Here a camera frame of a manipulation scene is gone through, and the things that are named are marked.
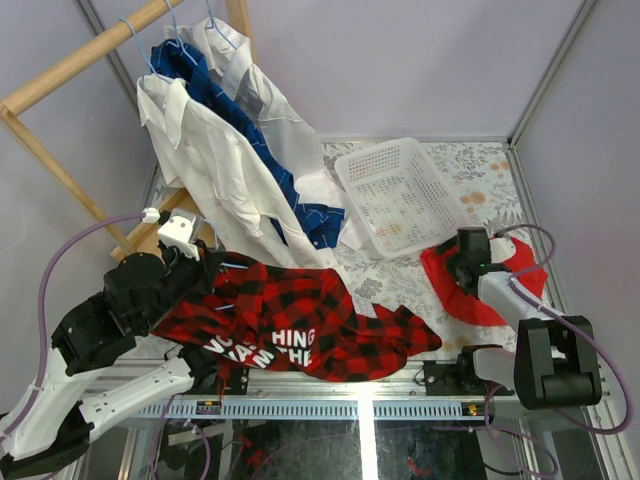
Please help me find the red black plaid shirt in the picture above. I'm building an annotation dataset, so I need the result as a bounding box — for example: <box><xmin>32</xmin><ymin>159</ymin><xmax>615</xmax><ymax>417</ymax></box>
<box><xmin>153</xmin><ymin>252</ymin><xmax>442</xmax><ymax>383</ymax></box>

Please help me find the light blue wire hanger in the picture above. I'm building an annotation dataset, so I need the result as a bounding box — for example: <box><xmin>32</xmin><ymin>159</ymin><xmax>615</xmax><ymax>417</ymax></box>
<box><xmin>204</xmin><ymin>219</ymin><xmax>248</xmax><ymax>311</ymax></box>

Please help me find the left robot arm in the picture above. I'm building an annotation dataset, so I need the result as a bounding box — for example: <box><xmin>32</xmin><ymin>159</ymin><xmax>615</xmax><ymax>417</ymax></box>
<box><xmin>1</xmin><ymin>241</ymin><xmax>226</xmax><ymax>479</ymax></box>

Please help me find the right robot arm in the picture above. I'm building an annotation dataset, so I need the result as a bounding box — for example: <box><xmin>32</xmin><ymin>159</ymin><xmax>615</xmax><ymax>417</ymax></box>
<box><xmin>421</xmin><ymin>227</ymin><xmax>602</xmax><ymax>410</ymax></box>

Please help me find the white long-sleeve shirt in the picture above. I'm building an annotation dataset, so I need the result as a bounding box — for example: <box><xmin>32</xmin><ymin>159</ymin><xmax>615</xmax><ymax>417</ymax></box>
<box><xmin>137</xmin><ymin>75</ymin><xmax>339</xmax><ymax>268</ymax></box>

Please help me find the blue plaid shirt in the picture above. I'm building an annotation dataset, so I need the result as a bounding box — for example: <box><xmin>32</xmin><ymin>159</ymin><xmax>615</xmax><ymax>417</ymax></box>
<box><xmin>148</xmin><ymin>39</ymin><xmax>347</xmax><ymax>250</ymax></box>

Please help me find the blue hanger of white shirt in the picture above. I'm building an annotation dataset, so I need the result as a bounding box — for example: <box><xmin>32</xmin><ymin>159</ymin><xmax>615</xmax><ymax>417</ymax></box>
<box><xmin>118</xmin><ymin>17</ymin><xmax>172</xmax><ymax>87</ymax></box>

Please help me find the white plastic basket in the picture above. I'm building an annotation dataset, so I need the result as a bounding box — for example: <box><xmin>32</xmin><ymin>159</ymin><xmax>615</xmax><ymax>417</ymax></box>
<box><xmin>335</xmin><ymin>137</ymin><xmax>472</xmax><ymax>259</ymax></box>

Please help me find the wooden clothes rack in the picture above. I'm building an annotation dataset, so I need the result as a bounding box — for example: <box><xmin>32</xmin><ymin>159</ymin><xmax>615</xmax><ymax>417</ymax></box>
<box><xmin>1</xmin><ymin>1</ymin><xmax>237</xmax><ymax>260</ymax></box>

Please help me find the floral table cover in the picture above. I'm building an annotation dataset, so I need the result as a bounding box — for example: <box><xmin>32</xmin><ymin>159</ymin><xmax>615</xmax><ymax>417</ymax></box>
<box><xmin>333</xmin><ymin>140</ymin><xmax>525</xmax><ymax>361</ymax></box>

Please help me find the red cloth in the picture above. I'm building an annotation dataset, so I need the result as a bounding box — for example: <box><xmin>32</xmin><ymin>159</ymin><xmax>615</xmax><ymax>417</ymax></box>
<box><xmin>421</xmin><ymin>237</ymin><xmax>548</xmax><ymax>328</ymax></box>

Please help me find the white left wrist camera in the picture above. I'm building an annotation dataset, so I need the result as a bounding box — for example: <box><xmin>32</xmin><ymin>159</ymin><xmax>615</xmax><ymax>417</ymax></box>
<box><xmin>157</xmin><ymin>208</ymin><xmax>203</xmax><ymax>261</ymax></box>

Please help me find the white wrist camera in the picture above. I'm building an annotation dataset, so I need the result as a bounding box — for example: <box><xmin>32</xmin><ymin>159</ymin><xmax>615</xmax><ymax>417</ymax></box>
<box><xmin>157</xmin><ymin>208</ymin><xmax>203</xmax><ymax>261</ymax></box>
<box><xmin>489</xmin><ymin>237</ymin><xmax>517</xmax><ymax>264</ymax></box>

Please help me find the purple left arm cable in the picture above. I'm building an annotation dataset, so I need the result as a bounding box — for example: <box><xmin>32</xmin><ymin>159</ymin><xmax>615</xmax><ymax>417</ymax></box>
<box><xmin>0</xmin><ymin>207</ymin><xmax>166</xmax><ymax>451</ymax></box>

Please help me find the aluminium rail frame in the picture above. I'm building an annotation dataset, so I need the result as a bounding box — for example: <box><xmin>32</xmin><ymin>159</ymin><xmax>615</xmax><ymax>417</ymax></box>
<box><xmin>64</xmin><ymin>344</ymin><xmax>640</xmax><ymax>480</ymax></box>

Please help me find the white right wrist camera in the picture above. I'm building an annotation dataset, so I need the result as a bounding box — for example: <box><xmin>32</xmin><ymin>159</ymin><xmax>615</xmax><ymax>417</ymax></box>
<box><xmin>489</xmin><ymin>237</ymin><xmax>517</xmax><ymax>264</ymax></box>

